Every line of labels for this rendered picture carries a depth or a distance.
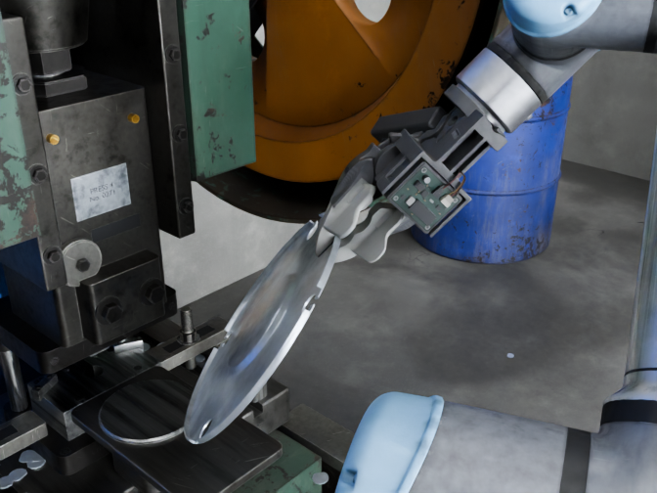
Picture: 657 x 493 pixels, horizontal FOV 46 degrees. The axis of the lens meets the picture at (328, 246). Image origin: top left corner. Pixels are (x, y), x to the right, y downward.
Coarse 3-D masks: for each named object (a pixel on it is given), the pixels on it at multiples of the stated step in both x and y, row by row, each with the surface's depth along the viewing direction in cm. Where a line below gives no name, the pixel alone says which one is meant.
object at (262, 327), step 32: (320, 224) 89; (288, 256) 93; (320, 256) 80; (256, 288) 98; (288, 288) 81; (320, 288) 72; (256, 320) 85; (288, 320) 76; (224, 352) 92; (256, 352) 79; (224, 384) 83; (256, 384) 71; (192, 416) 88; (224, 416) 76
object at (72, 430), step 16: (112, 352) 109; (128, 352) 109; (144, 352) 109; (64, 368) 105; (80, 368) 105; (96, 368) 106; (112, 368) 105; (128, 368) 105; (144, 368) 105; (32, 384) 102; (64, 384) 102; (80, 384) 102; (96, 384) 102; (112, 384) 102; (32, 400) 103; (48, 400) 99; (64, 400) 99; (80, 400) 99; (48, 416) 101; (64, 416) 97; (64, 432) 99; (80, 432) 100
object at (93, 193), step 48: (48, 96) 83; (96, 96) 84; (144, 96) 87; (48, 144) 80; (96, 144) 85; (144, 144) 89; (96, 192) 86; (144, 192) 91; (96, 240) 88; (144, 240) 93; (96, 288) 87; (144, 288) 92; (48, 336) 92; (96, 336) 89
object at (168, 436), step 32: (128, 384) 102; (160, 384) 101; (96, 416) 96; (128, 416) 95; (160, 416) 95; (128, 448) 91; (160, 448) 91; (192, 448) 91; (224, 448) 91; (256, 448) 91; (128, 480) 96; (160, 480) 86; (192, 480) 86; (224, 480) 86
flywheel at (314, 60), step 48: (288, 0) 108; (336, 0) 102; (432, 0) 88; (480, 0) 84; (288, 48) 111; (336, 48) 105; (384, 48) 99; (432, 48) 90; (480, 48) 90; (288, 96) 114; (336, 96) 108; (384, 96) 98; (432, 96) 92; (288, 144) 112; (336, 144) 106
